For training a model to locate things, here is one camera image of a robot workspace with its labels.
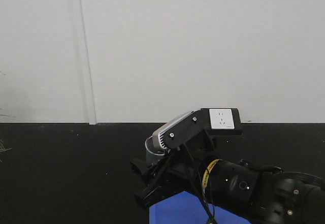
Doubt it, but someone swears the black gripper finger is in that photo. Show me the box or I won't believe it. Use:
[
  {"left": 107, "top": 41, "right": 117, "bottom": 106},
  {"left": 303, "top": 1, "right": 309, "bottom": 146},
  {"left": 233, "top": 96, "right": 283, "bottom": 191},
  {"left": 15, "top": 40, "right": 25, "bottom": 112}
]
[
  {"left": 130, "top": 158, "right": 158, "bottom": 178},
  {"left": 134, "top": 179, "right": 178, "bottom": 209}
]

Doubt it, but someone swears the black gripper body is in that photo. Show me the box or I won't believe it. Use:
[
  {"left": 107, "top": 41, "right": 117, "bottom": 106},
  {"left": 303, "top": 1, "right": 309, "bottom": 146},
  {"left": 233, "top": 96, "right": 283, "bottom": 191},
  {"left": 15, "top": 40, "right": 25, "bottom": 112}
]
[{"left": 151, "top": 129, "right": 217, "bottom": 199}]

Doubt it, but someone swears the clear glass beaker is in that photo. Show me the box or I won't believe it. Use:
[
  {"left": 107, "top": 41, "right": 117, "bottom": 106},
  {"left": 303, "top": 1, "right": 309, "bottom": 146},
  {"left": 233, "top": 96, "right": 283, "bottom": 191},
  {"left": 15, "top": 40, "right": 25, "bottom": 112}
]
[{"left": 144, "top": 136, "right": 170, "bottom": 165}]

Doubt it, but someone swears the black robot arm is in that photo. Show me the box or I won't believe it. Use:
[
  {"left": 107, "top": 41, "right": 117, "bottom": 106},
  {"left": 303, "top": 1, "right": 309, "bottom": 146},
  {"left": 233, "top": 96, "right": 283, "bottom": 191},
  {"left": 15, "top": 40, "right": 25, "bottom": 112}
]
[{"left": 131, "top": 130, "right": 324, "bottom": 223}]

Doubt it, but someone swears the blue plastic tray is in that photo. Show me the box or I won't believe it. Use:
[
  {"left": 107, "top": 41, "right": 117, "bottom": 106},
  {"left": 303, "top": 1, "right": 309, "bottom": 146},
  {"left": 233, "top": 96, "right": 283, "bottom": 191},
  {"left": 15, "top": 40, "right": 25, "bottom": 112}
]
[{"left": 149, "top": 191, "right": 249, "bottom": 224}]

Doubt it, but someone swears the green potted plant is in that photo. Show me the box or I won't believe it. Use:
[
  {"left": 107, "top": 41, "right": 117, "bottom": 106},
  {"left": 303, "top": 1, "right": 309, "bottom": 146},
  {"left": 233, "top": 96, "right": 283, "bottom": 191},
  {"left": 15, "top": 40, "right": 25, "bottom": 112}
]
[{"left": 0, "top": 70, "right": 13, "bottom": 163}]

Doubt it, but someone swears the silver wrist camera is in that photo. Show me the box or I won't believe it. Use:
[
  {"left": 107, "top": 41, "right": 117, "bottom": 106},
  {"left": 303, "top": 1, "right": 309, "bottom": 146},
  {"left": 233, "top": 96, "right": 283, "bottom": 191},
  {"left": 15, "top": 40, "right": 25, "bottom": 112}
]
[{"left": 152, "top": 110, "right": 204, "bottom": 150}]

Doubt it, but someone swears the black camera cable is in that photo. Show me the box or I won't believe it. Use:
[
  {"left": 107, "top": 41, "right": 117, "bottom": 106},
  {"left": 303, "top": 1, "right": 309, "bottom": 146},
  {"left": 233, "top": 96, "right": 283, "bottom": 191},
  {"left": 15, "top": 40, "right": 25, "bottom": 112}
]
[{"left": 177, "top": 145, "right": 219, "bottom": 224}]

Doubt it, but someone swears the white wall power socket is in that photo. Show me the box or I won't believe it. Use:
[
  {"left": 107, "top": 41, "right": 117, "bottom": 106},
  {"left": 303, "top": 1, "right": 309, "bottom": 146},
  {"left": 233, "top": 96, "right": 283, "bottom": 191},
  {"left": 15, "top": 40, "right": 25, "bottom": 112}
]
[{"left": 201, "top": 108, "right": 242, "bottom": 136}]

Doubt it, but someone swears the white wall trim strip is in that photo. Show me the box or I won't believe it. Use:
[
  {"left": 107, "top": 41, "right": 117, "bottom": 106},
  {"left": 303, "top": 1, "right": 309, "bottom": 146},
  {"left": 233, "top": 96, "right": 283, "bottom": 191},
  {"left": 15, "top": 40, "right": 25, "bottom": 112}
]
[{"left": 78, "top": 0, "right": 97, "bottom": 125}]

